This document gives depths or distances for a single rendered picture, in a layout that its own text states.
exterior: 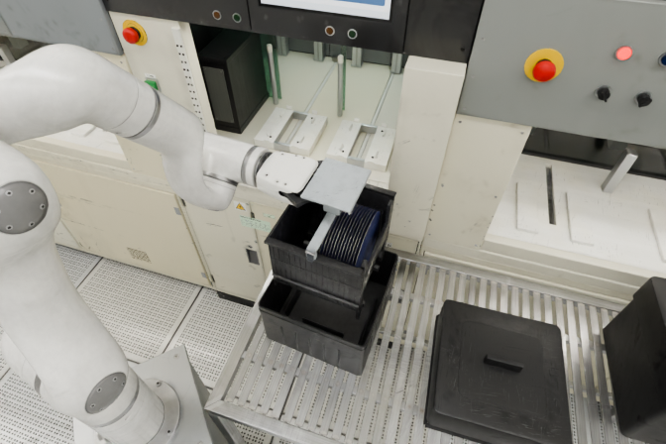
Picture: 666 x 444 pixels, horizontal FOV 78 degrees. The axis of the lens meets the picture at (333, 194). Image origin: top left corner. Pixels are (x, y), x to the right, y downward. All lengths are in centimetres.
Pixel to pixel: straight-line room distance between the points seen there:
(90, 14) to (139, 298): 143
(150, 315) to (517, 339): 166
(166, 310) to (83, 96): 171
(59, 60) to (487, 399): 99
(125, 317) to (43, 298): 159
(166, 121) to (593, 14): 74
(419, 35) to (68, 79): 63
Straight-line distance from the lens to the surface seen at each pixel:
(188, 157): 76
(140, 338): 220
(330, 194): 77
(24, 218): 54
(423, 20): 90
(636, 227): 153
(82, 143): 181
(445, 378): 106
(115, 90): 63
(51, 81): 60
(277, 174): 81
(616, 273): 140
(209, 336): 210
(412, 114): 95
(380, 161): 141
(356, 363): 107
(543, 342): 118
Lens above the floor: 183
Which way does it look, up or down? 46 degrees down
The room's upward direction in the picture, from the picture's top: straight up
